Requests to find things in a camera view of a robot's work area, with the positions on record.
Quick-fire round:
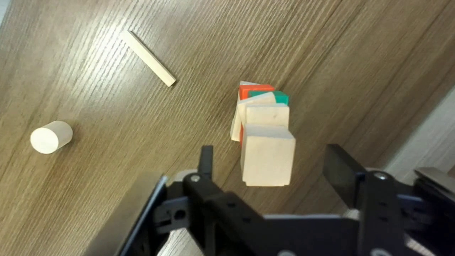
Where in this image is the green wooden block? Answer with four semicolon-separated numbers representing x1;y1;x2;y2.
247;89;291;106

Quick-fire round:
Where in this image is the small wooden cube block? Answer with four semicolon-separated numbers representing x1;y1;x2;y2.
239;103;297;187

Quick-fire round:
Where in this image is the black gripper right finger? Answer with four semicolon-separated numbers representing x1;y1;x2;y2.
324;142;455;256

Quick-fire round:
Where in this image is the wooden cylinder block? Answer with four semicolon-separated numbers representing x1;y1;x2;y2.
28;119;74;154

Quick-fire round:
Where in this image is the natural wooden rectangular block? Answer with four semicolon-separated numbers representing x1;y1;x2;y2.
230;90;277;142

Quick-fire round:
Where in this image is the flat wooden stick block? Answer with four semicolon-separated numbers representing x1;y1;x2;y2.
119;29;178;88

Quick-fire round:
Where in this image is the orange wooden arch block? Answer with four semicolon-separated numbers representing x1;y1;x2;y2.
237;82;276;100

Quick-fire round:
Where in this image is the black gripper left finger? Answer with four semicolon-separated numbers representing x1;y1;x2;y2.
153;143;267;256

